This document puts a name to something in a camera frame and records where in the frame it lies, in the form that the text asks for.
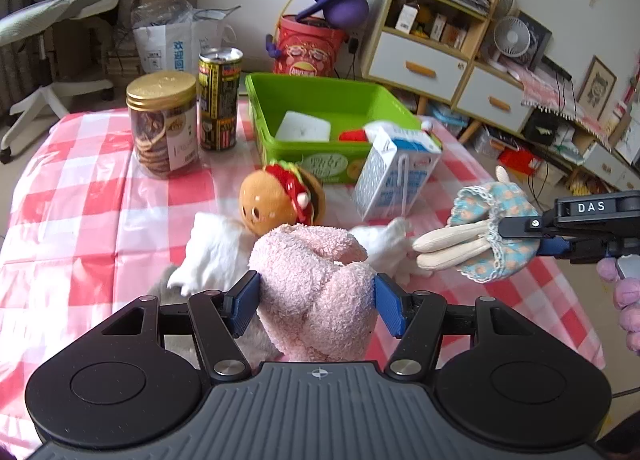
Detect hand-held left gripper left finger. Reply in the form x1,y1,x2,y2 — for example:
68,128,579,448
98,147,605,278
100,270,263,384

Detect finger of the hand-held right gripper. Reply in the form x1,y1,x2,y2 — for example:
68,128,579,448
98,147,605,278
536,238,574,258
498,210,557,241

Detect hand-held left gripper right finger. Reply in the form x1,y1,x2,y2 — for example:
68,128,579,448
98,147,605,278
374,271,539,384

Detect rabbit doll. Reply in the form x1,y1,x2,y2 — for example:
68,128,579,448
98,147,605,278
412,166,542,284

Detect white fluffy glove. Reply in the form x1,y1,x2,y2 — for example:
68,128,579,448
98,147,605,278
167,212,252,297

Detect hamburger plush toy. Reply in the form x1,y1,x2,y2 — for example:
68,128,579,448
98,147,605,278
238,160,327,237

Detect green plastic bin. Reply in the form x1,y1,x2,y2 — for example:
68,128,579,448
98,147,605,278
244,72,444,186

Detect person's right hand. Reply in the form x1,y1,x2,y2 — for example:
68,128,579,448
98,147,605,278
597,257,640,357

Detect black box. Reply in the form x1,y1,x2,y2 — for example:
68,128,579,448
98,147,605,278
522,107,566,144

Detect blue white milk carton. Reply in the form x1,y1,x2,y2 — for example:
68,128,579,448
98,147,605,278
351,126,443,222

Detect low wooden drawer cabinet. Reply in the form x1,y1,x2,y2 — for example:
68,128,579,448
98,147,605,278
452,60,536,137

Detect framed girl drawing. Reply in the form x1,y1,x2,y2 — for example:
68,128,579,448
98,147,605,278
577,56,618,121

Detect clear storage box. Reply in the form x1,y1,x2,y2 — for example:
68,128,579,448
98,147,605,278
427,101,471,134

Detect pink lace cloth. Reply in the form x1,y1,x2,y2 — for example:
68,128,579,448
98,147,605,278
520,67,612,142

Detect black power strip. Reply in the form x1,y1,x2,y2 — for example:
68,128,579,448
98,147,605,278
542,56,574,81

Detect red white plush item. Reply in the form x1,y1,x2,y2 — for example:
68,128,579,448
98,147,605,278
339,120,437,143

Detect white flat box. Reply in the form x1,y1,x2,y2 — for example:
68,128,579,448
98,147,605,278
276,111,333,143

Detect cookie jar with gold lid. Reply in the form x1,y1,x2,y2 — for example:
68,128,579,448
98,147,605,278
126,71,199,181

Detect red white checked tablecloth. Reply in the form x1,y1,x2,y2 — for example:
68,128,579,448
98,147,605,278
0,100,607,443

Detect white desk fan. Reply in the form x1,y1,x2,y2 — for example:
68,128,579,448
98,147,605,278
487,15,532,69

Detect tall wooden shelf cabinet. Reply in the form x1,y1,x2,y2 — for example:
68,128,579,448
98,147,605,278
360,0,506,113

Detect black yellow drink can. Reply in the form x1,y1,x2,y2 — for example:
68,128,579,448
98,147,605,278
198,48,244,151

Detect orange small boxes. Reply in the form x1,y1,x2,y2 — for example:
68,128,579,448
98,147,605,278
430,14,469,49

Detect small white box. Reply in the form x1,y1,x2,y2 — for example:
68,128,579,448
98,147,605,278
395,4,420,34

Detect red round bucket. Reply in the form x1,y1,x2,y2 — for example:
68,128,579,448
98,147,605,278
272,14,349,79

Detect white paper bag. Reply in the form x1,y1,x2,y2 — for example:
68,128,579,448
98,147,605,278
134,7,236,75

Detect clear plastic bag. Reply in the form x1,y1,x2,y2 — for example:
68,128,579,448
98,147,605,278
131,0,194,41

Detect white office chair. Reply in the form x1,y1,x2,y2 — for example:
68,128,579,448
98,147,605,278
0,0,126,164

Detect black picture frame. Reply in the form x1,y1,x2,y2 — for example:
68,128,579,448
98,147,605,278
515,10,554,72

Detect yellow cord with purple handle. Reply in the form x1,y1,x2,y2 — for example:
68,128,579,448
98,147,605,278
265,0,322,60

